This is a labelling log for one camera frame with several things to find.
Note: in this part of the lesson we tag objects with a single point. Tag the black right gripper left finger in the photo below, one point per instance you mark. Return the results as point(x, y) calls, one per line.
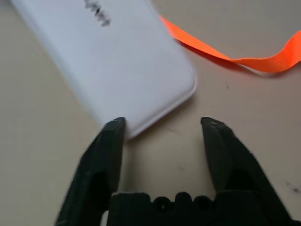
point(98, 169)

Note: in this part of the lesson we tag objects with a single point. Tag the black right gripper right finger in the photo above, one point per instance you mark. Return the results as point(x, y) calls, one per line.
point(237, 169)

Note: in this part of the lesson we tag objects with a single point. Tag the white pencil case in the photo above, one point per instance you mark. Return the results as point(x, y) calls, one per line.
point(113, 70)

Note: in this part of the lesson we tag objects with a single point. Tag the orange and teal backpack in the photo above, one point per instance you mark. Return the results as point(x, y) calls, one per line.
point(235, 58)

